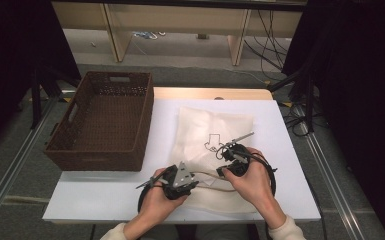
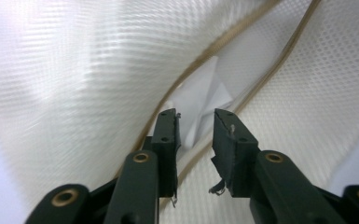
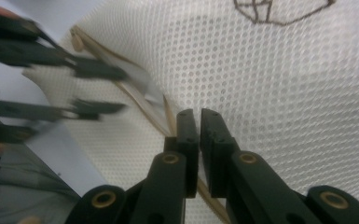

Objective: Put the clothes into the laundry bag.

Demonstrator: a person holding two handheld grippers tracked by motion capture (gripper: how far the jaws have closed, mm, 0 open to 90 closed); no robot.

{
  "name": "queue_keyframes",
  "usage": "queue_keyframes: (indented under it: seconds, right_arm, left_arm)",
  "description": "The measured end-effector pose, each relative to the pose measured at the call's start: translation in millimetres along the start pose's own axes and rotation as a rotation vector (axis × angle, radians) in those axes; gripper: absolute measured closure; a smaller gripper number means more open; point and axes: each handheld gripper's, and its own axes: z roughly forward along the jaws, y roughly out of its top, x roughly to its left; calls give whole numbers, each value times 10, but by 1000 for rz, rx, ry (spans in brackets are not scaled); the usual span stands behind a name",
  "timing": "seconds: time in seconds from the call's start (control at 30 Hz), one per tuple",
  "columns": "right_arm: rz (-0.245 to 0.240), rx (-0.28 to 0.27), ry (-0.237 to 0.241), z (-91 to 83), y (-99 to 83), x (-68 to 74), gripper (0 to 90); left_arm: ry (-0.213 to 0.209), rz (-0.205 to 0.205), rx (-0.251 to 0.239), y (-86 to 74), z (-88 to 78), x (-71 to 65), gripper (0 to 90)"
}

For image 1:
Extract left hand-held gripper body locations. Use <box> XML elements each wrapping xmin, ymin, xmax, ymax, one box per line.
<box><xmin>161</xmin><ymin>161</ymin><xmax>200</xmax><ymax>201</ymax></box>

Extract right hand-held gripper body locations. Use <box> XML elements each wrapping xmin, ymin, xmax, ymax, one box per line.
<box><xmin>215</xmin><ymin>131</ymin><xmax>255</xmax><ymax>178</ymax></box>

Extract cream mesh laundry bag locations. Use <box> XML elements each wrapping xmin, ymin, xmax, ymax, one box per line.
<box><xmin>169</xmin><ymin>105</ymin><xmax>258</xmax><ymax>214</ymax></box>

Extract brown woven basket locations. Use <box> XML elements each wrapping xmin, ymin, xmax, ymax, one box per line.
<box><xmin>43</xmin><ymin>70</ymin><xmax>155</xmax><ymax>172</ymax></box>

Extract person's right hand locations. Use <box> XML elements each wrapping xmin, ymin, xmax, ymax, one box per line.
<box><xmin>222</xmin><ymin>147</ymin><xmax>287</xmax><ymax>230</ymax></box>

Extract person's left hand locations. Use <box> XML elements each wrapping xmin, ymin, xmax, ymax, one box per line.
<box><xmin>138</xmin><ymin>167</ymin><xmax>190</xmax><ymax>228</ymax></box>

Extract person's grey trousers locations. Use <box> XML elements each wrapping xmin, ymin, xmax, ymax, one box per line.
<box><xmin>146</xmin><ymin>223</ymin><xmax>252</xmax><ymax>240</ymax></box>

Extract white table board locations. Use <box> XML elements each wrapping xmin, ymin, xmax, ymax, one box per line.
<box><xmin>42</xmin><ymin>98</ymin><xmax>322</xmax><ymax>224</ymax></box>

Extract wooden table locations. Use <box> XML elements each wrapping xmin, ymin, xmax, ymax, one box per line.
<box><xmin>153</xmin><ymin>87</ymin><xmax>274</xmax><ymax>101</ymax></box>

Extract black metal stand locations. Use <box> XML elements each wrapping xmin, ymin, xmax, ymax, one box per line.
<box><xmin>268</xmin><ymin>66</ymin><xmax>317</xmax><ymax>133</ymax></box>
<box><xmin>29</xmin><ymin>64</ymin><xmax>81</xmax><ymax>130</ymax></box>

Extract black curtain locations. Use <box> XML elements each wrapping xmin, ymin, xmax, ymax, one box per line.
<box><xmin>281</xmin><ymin>0</ymin><xmax>385</xmax><ymax>240</ymax></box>
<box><xmin>0</xmin><ymin>0</ymin><xmax>83</xmax><ymax>158</ymax></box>

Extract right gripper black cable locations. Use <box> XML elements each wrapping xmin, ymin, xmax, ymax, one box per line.
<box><xmin>246</xmin><ymin>151</ymin><xmax>279</xmax><ymax>198</ymax></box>

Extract black coiled floor cable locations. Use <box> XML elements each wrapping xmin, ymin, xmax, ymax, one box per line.
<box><xmin>279</xmin><ymin>99</ymin><xmax>318</xmax><ymax>138</ymax></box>

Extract aluminium floor rail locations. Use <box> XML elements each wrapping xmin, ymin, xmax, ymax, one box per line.
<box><xmin>293</xmin><ymin>103</ymin><xmax>368</xmax><ymax>240</ymax></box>
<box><xmin>0</xmin><ymin>98</ymin><xmax>60</xmax><ymax>231</ymax></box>

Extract black hanging cable bundle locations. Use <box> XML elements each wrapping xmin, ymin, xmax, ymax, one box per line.
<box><xmin>243</xmin><ymin>9</ymin><xmax>289</xmax><ymax>73</ymax></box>

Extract blue cable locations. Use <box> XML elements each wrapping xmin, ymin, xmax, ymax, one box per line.
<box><xmin>133</xmin><ymin>31</ymin><xmax>159</xmax><ymax>41</ymax></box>

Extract beige wooden desk frame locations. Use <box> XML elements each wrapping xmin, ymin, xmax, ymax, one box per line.
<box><xmin>51</xmin><ymin>0</ymin><xmax>308</xmax><ymax>67</ymax></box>

